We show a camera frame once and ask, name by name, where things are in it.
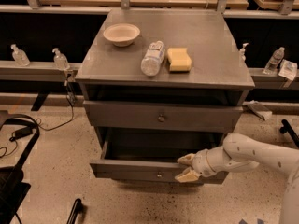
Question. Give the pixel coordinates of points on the upright clear water bottle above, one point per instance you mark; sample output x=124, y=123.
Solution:
x=274, y=61

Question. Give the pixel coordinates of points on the yellow sponge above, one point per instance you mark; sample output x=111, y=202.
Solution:
x=179, y=60

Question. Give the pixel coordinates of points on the black chair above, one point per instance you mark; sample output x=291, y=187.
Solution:
x=12, y=189

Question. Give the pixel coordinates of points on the clear plastic packet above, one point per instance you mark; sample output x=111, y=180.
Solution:
x=288, y=70

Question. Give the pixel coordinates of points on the black power adapter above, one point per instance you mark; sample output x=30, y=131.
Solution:
x=23, y=132

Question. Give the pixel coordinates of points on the grey drawer cabinet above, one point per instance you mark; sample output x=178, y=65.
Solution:
x=218, y=75

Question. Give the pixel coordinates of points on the clear pump bottle far left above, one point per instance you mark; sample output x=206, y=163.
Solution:
x=19, y=56

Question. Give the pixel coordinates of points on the grey top drawer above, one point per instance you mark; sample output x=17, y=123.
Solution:
x=202, y=118

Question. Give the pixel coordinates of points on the black bar on floor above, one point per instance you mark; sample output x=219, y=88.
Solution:
x=76, y=208

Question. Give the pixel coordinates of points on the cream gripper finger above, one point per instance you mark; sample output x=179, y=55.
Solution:
x=188, y=175
x=186, y=160

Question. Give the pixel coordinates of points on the grey drawer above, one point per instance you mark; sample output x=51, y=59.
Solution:
x=149, y=155
x=202, y=118

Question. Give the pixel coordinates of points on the white paper bowl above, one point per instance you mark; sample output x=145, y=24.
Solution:
x=121, y=34

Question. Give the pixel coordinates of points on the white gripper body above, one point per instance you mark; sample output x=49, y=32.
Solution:
x=201, y=163

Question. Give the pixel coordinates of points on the black caster base right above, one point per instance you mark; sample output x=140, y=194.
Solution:
x=287, y=128

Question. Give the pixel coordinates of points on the clear plastic water bottle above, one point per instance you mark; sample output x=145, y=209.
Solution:
x=153, y=59

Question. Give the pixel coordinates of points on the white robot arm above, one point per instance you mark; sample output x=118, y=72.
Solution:
x=239, y=153

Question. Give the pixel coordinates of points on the clear pump bottle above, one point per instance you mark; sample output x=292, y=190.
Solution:
x=242, y=51
x=60, y=60
x=19, y=56

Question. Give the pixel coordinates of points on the clear pump bottle right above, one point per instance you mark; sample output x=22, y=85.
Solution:
x=242, y=51

